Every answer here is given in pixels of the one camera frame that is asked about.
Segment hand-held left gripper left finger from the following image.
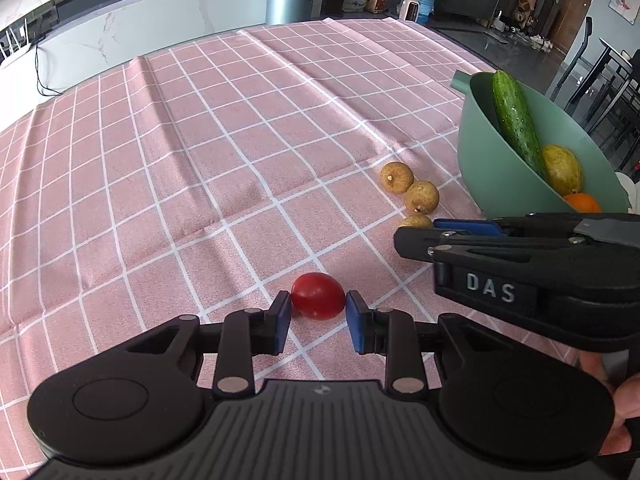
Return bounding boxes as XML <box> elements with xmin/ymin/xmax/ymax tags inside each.
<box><xmin>120</xmin><ymin>290</ymin><xmax>293</xmax><ymax>397</ymax></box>

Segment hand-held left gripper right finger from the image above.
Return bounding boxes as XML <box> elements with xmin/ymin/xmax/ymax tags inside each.
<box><xmin>345</xmin><ymin>290</ymin><xmax>506</xmax><ymax>396</ymax></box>

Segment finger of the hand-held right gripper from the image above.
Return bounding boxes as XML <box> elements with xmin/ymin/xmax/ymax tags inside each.
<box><xmin>433</xmin><ymin>213</ymin><xmax>582</xmax><ymax>237</ymax></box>
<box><xmin>394</xmin><ymin>226</ymin><xmax>582</xmax><ymax>264</ymax></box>

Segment red cherry tomato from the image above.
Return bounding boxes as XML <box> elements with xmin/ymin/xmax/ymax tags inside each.
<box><xmin>291</xmin><ymin>272</ymin><xmax>346</xmax><ymax>321</ymax></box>

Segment green colander bowl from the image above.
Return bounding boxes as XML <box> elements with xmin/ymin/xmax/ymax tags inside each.
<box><xmin>451</xmin><ymin>71</ymin><xmax>631</xmax><ymax>217</ymax></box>

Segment orange mandarin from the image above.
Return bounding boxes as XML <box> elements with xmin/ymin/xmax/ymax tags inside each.
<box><xmin>562</xmin><ymin>192</ymin><xmax>602</xmax><ymax>214</ymax></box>

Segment green cucumber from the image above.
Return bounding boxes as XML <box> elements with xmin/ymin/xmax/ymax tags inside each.
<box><xmin>491</xmin><ymin>70</ymin><xmax>548</xmax><ymax>181</ymax></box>

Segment person's right hand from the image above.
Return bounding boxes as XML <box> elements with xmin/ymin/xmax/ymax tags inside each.
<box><xmin>577</xmin><ymin>350</ymin><xmax>640</xmax><ymax>457</ymax></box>

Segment pink checked tablecloth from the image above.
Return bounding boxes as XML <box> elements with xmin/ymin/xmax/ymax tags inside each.
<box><xmin>0</xmin><ymin>17</ymin><xmax>601</xmax><ymax>480</ymax></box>

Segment black dining chairs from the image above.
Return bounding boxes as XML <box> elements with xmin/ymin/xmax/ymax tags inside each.
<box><xmin>549</xmin><ymin>16</ymin><xmax>640</xmax><ymax>173</ymax></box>

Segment brown door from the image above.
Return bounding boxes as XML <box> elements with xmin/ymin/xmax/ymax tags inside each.
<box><xmin>546</xmin><ymin>0</ymin><xmax>592</xmax><ymax>52</ymax></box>

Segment white marble media console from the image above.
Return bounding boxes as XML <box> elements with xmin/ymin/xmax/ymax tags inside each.
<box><xmin>0</xmin><ymin>0</ymin><xmax>321</xmax><ymax>128</ymax></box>

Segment white router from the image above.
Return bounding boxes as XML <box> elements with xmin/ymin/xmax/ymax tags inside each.
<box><xmin>0</xmin><ymin>17</ymin><xmax>31</xmax><ymax>63</ymax></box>

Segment black cable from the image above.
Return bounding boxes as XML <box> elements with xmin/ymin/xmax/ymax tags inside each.
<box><xmin>33</xmin><ymin>35</ymin><xmax>64</xmax><ymax>97</ymax></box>

